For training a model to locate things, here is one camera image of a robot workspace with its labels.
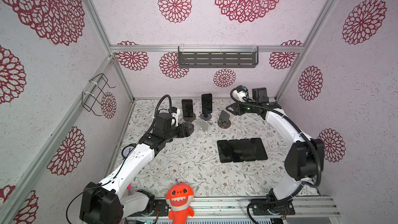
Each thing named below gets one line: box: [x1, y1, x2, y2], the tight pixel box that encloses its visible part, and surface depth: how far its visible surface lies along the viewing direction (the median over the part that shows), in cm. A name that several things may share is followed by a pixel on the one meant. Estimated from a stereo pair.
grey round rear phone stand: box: [200, 113, 212, 121], surface depth 112 cm
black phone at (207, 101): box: [201, 93, 213, 114], surface depth 102 cm
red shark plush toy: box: [165, 183, 194, 224], surface depth 70 cm
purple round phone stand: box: [182, 112, 197, 122], surface depth 111 cm
